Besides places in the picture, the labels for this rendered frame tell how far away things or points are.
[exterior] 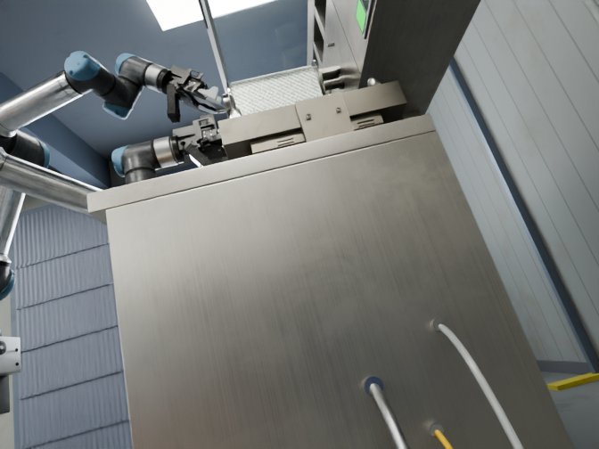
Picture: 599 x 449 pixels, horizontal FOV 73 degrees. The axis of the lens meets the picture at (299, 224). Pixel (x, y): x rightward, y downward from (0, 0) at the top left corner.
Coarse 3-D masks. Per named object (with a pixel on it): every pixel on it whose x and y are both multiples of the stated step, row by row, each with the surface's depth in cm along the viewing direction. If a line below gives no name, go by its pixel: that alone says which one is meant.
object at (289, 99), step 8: (312, 88) 111; (280, 96) 110; (288, 96) 110; (296, 96) 110; (304, 96) 110; (312, 96) 110; (248, 104) 109; (256, 104) 109; (264, 104) 109; (272, 104) 109; (280, 104) 109; (288, 104) 109; (248, 112) 108
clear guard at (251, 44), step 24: (216, 0) 164; (240, 0) 158; (264, 0) 152; (288, 0) 146; (216, 24) 177; (240, 24) 170; (264, 24) 163; (288, 24) 157; (240, 48) 184; (264, 48) 177; (288, 48) 169; (240, 72) 202; (264, 72) 192
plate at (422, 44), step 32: (352, 0) 93; (384, 0) 80; (416, 0) 83; (448, 0) 85; (480, 0) 87; (352, 32) 99; (384, 32) 89; (416, 32) 92; (448, 32) 94; (352, 64) 105; (384, 64) 99; (416, 64) 103; (448, 64) 106; (416, 96) 117
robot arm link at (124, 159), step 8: (136, 144) 102; (144, 144) 102; (152, 144) 102; (112, 152) 101; (120, 152) 101; (128, 152) 101; (136, 152) 101; (144, 152) 101; (152, 152) 101; (112, 160) 101; (120, 160) 100; (128, 160) 100; (136, 160) 100; (144, 160) 101; (152, 160) 102; (120, 168) 101; (128, 168) 100; (152, 168) 102
